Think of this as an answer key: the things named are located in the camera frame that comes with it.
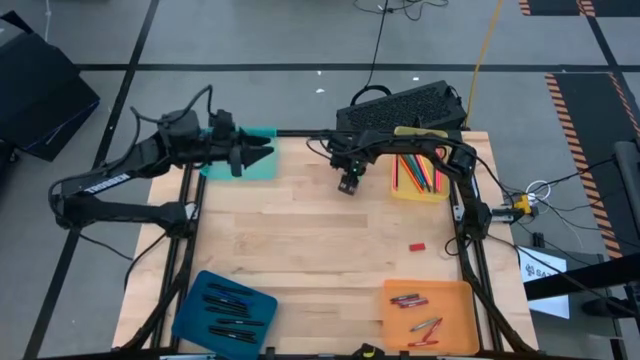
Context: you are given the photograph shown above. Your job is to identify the grey pole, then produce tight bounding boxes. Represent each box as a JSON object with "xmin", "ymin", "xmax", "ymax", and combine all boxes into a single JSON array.
[{"xmin": 612, "ymin": 139, "xmax": 640, "ymax": 236}]

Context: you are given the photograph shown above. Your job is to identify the dark navy pencil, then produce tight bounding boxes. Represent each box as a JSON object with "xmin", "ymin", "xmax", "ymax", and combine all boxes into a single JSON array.
[{"xmin": 410, "ymin": 154, "xmax": 432, "ymax": 193}]

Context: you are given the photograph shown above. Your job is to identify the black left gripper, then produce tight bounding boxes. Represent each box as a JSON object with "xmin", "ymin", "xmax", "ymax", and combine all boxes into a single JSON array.
[{"xmin": 199, "ymin": 127, "xmax": 276, "ymax": 179}]

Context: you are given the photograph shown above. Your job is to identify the black device yellow mark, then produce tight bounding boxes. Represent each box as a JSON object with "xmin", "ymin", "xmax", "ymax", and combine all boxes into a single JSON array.
[{"xmin": 352, "ymin": 342, "xmax": 386, "ymax": 360}]

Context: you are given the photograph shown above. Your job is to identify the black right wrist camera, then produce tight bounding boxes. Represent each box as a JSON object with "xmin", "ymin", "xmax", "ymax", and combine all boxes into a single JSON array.
[{"xmin": 329, "ymin": 133, "xmax": 362, "ymax": 158}]

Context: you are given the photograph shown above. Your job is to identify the yellow cable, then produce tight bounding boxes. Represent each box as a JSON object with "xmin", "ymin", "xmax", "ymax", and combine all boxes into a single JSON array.
[{"xmin": 463, "ymin": 0, "xmax": 505, "ymax": 130}]

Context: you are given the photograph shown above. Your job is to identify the yellow plastic bin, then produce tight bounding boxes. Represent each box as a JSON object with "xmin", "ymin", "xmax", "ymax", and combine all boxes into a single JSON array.
[{"xmin": 390, "ymin": 125, "xmax": 454, "ymax": 204}]

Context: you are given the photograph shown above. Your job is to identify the blue pen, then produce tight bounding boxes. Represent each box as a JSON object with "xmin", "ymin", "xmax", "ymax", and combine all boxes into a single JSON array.
[{"xmin": 202, "ymin": 293, "xmax": 252, "ymax": 308}]

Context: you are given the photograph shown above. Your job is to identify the white cable loop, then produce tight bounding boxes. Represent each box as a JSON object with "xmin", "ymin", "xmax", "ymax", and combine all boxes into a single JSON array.
[{"xmin": 525, "ymin": 179, "xmax": 552, "ymax": 201}]

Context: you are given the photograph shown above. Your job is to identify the black beam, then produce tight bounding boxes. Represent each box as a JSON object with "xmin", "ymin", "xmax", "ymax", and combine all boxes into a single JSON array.
[{"xmin": 522, "ymin": 249, "xmax": 640, "ymax": 302}]

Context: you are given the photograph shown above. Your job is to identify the black pen white scale print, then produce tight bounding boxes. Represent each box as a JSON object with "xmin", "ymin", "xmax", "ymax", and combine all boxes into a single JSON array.
[{"xmin": 215, "ymin": 318, "xmax": 266, "ymax": 328}]

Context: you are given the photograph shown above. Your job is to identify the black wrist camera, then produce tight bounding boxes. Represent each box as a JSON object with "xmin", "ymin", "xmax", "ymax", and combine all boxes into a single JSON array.
[
  {"xmin": 208, "ymin": 108, "xmax": 236, "ymax": 142},
  {"xmin": 329, "ymin": 133, "xmax": 362, "ymax": 158}
]

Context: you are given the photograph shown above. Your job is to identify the dark blue plastic bin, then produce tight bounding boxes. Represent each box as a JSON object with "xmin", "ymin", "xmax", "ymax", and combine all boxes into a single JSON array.
[{"xmin": 171, "ymin": 269, "xmax": 279, "ymax": 360}]

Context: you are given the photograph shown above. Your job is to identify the black computer case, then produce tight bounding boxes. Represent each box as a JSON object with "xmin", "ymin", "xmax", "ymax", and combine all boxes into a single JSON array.
[{"xmin": 334, "ymin": 79, "xmax": 470, "ymax": 134}]

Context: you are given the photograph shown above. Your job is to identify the large black box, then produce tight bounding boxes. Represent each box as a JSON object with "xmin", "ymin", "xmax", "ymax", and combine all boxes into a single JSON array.
[{"xmin": 0, "ymin": 10, "xmax": 102, "ymax": 163}]

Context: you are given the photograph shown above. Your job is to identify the orange plastic bin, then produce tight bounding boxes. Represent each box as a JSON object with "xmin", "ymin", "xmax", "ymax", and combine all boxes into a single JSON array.
[{"xmin": 382, "ymin": 278, "xmax": 481, "ymax": 356}]

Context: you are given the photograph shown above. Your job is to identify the black mat orange hazard stripes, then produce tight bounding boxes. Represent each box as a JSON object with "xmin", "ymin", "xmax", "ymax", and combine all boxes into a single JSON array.
[
  {"xmin": 517, "ymin": 0, "xmax": 640, "ymax": 19},
  {"xmin": 543, "ymin": 71, "xmax": 640, "ymax": 260}
]

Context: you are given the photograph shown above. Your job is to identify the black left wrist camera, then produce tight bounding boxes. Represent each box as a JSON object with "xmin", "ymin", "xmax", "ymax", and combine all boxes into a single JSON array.
[{"xmin": 208, "ymin": 108, "xmax": 236, "ymax": 142}]

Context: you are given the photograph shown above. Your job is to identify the orange pencil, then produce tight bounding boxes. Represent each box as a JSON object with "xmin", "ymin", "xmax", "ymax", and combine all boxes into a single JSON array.
[
  {"xmin": 417, "ymin": 154, "xmax": 435, "ymax": 189},
  {"xmin": 398, "ymin": 155, "xmax": 425, "ymax": 194}
]

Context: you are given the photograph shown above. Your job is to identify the green pencil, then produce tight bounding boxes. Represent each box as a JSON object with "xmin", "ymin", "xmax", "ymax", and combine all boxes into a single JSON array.
[{"xmin": 404, "ymin": 154, "xmax": 429, "ymax": 192}]

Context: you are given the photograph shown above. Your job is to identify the teal plastic bin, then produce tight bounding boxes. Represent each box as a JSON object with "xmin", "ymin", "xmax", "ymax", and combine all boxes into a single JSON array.
[{"xmin": 198, "ymin": 126, "xmax": 280, "ymax": 182}]

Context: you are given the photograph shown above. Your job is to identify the white printed sign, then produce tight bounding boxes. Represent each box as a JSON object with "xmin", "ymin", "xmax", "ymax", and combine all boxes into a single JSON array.
[{"xmin": 517, "ymin": 244, "xmax": 571, "ymax": 321}]

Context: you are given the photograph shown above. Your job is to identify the black cable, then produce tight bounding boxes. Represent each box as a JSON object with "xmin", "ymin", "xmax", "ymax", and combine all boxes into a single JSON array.
[{"xmin": 352, "ymin": 0, "xmax": 450, "ymax": 107}]

